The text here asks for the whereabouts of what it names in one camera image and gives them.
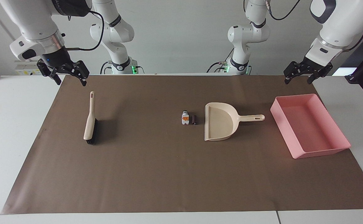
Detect pink plastic bin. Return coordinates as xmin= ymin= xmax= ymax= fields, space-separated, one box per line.
xmin=270 ymin=94 xmax=352 ymax=159

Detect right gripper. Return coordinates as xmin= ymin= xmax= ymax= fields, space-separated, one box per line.
xmin=37 ymin=47 xmax=90 ymax=87

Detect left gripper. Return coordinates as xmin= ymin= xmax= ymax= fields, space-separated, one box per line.
xmin=283 ymin=57 xmax=333 ymax=85

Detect black cable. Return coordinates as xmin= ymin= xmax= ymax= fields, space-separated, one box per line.
xmin=100 ymin=60 xmax=114 ymax=75
xmin=343 ymin=24 xmax=363 ymax=53
xmin=267 ymin=0 xmax=302 ymax=21
xmin=64 ymin=11 xmax=105 ymax=51
xmin=206 ymin=56 xmax=231 ymax=73

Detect beige plastic dustpan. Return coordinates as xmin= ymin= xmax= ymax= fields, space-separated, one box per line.
xmin=204 ymin=102 xmax=266 ymax=142

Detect beige brush with black bristles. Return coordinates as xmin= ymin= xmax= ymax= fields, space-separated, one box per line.
xmin=83 ymin=91 xmax=99 ymax=145

